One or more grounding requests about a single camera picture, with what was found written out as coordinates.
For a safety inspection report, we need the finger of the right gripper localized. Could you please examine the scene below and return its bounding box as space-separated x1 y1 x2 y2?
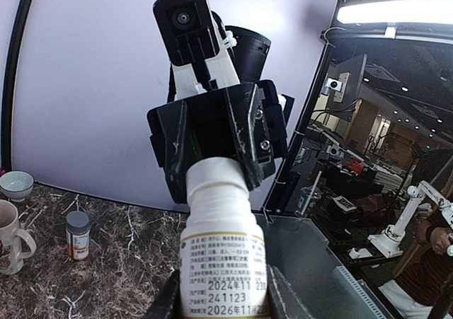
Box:
225 83 276 191
156 99 203 204

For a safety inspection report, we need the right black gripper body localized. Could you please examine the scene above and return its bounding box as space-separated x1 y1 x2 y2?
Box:
147 79 288 171

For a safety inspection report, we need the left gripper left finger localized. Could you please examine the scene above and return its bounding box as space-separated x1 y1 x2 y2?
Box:
144 269 180 319

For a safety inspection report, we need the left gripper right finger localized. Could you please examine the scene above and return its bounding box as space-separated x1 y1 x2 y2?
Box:
267 265 314 319

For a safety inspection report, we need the small white bottle cap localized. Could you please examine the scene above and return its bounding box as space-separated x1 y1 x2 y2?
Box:
185 157 249 206

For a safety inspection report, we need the small white pill bottle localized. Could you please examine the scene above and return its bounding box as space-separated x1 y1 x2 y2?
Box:
178 182 268 319

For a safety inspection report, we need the orange pill bottle grey cap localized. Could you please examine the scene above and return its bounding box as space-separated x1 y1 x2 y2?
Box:
66 211 91 261

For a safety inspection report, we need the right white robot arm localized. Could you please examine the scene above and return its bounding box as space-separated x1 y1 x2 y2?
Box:
147 25 292 204

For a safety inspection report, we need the beige ceramic mug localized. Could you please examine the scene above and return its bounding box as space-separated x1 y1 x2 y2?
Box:
1 200 37 275

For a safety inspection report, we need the green ceramic bowl right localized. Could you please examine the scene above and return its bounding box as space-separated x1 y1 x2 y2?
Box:
0 170 35 202

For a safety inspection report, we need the ceiling light strip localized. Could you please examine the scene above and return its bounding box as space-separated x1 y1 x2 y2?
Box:
337 0 452 25

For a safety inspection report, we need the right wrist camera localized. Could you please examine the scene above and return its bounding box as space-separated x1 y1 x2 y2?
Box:
153 0 240 103

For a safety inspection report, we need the right black frame post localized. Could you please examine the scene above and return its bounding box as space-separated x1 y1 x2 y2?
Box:
1 0 33 171

